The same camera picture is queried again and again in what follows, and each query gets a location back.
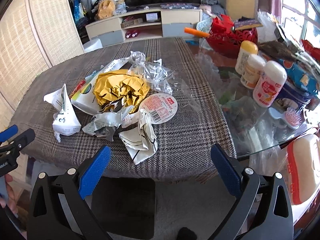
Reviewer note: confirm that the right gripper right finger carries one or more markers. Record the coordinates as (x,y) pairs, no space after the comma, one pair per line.
(262,209)

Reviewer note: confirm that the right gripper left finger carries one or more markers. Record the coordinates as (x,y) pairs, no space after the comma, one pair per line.
(47,219)

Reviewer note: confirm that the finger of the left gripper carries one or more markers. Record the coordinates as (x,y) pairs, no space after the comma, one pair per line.
(22,140)
(8,133)

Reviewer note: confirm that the white triangular paper wrapper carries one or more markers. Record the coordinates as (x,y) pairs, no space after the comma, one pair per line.
(65,121)

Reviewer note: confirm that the white medicine box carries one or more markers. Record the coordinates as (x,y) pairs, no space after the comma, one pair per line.
(84,99)

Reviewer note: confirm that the beige paper packet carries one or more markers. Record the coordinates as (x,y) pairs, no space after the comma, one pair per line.
(141,141)

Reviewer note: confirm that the yellow foil bag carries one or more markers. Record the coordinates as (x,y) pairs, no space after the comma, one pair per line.
(120,85)

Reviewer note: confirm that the round pink-printed lid film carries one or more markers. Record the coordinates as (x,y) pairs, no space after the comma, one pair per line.
(161,107)

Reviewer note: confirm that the clear plastic wrap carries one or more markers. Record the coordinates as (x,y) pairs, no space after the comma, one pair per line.
(154,74)

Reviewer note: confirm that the red Skittles tube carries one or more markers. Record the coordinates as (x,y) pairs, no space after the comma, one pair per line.
(78,87)

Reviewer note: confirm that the grey foil wrapper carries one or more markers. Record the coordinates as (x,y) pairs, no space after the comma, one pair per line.
(105,124)

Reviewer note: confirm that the black trash bin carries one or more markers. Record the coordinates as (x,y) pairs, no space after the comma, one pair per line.
(126,206)

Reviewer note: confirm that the person's left hand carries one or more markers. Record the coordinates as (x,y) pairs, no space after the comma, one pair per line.
(11,201)

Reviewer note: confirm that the beige jug red stripe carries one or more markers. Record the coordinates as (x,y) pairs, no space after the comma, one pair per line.
(302,168)

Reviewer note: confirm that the pink hairbrush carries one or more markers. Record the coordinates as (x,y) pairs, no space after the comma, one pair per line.
(290,117)

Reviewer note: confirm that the grey plaid tablecloth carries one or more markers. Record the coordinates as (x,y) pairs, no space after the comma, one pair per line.
(184,142)

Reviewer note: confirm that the bamboo folding screen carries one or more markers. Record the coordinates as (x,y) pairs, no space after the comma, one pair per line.
(35,36)

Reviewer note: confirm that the blue cookie tin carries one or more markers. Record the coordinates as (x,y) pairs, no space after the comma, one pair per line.
(291,96)

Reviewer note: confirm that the white stool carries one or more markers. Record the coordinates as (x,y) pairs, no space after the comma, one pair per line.
(92,45)

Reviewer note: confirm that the pink label white bottle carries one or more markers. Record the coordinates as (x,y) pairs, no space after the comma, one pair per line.
(269,84)

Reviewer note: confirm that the blue snack bag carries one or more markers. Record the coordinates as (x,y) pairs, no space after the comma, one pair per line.
(301,78)

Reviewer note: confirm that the beige TV cabinet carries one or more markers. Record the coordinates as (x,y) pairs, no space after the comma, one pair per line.
(144,24)

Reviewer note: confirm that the white cap cream bottle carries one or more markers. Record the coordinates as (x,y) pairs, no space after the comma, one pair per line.
(252,70)

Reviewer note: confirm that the yellow plush toy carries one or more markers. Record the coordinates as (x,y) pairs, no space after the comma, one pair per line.
(106,9)

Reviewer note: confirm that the yellow cap white bottle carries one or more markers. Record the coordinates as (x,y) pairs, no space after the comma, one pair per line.
(247,48)

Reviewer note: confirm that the red chip bag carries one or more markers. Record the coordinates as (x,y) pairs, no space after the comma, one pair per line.
(311,50)

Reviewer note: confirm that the red plastic basket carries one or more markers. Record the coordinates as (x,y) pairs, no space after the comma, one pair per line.
(225,40)

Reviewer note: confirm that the purple clay book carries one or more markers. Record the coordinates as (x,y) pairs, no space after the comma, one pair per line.
(247,24)

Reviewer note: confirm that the orange handled tool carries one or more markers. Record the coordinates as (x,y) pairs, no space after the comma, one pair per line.
(196,32)

